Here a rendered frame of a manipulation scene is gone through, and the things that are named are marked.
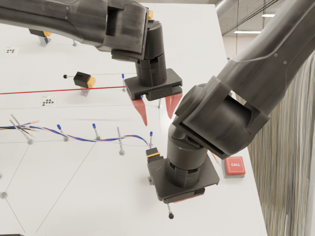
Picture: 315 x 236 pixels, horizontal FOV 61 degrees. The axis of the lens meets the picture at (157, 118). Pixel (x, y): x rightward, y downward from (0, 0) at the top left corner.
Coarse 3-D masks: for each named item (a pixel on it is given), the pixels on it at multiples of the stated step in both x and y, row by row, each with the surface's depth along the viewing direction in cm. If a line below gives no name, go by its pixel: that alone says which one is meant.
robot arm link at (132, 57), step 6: (126, 0) 39; (132, 0) 39; (144, 24) 43; (144, 30) 43; (144, 36) 43; (144, 42) 43; (144, 48) 44; (114, 54) 40; (120, 54) 40; (126, 54) 40; (132, 54) 41; (138, 54) 42; (120, 60) 43; (126, 60) 41; (132, 60) 41
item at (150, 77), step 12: (144, 60) 47; (156, 60) 48; (144, 72) 48; (156, 72) 48; (168, 72) 54; (132, 84) 51; (144, 84) 50; (156, 84) 50; (168, 84) 50; (180, 84) 51; (132, 96) 49
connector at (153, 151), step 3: (156, 147) 71; (147, 150) 71; (150, 150) 71; (153, 150) 71; (156, 150) 71; (147, 153) 70; (150, 153) 70; (153, 153) 70; (153, 156) 70; (156, 156) 70
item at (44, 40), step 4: (32, 32) 93; (36, 32) 93; (40, 32) 92; (40, 36) 94; (44, 36) 93; (40, 40) 97; (44, 40) 97; (48, 40) 100; (40, 44) 98; (44, 44) 98
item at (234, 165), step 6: (234, 156) 76; (240, 156) 76; (228, 162) 75; (234, 162) 75; (240, 162) 75; (228, 168) 74; (234, 168) 74; (240, 168) 74; (228, 174) 74; (234, 174) 74; (240, 174) 74
